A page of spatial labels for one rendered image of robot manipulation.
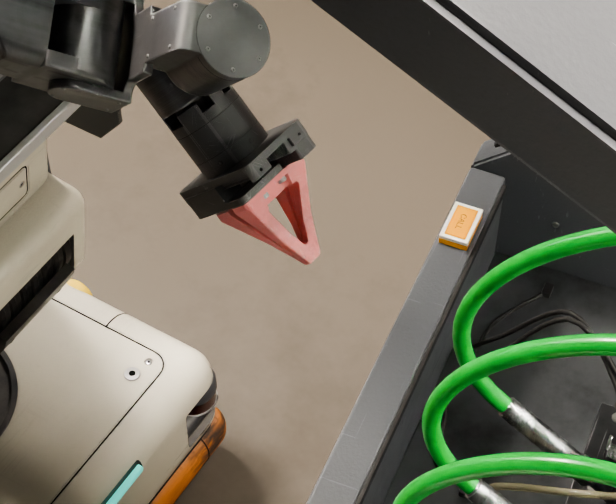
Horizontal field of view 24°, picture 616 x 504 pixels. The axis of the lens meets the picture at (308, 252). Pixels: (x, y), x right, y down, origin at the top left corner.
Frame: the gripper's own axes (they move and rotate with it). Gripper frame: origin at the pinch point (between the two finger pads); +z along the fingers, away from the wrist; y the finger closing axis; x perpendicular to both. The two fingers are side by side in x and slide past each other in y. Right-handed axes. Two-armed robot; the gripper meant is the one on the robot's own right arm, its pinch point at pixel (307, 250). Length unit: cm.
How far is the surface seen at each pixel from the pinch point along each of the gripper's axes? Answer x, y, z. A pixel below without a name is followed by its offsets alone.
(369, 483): -0.4, -14.0, 23.2
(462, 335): 1.6, 7.8, 10.9
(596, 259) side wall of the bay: 41, -19, 29
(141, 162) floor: 81, -158, 9
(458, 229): 28.3, -19.4, 15.3
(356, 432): 3.1, -16.5, 20.2
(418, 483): -13.1, 14.7, 12.3
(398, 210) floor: 101, -125, 44
